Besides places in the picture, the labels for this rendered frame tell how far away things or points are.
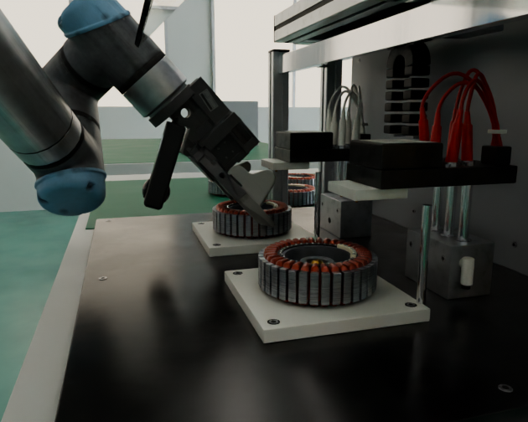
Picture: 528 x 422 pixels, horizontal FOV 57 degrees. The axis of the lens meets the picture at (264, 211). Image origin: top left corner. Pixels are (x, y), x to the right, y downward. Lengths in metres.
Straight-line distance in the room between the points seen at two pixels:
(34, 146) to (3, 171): 4.73
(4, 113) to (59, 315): 0.20
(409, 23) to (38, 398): 0.44
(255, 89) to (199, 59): 0.65
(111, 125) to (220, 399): 4.86
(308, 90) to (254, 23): 0.90
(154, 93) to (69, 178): 0.15
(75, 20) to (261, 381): 0.45
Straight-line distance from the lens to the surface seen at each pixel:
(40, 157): 0.56
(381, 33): 0.55
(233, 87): 5.27
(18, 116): 0.51
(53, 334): 0.50
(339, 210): 0.70
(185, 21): 5.25
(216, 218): 0.67
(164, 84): 0.62
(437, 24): 0.47
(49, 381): 0.42
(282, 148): 0.69
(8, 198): 5.31
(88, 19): 0.63
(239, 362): 0.37
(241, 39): 5.33
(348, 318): 0.41
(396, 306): 0.45
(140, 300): 0.49
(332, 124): 0.72
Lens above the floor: 0.95
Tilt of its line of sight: 11 degrees down
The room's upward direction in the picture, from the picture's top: straight up
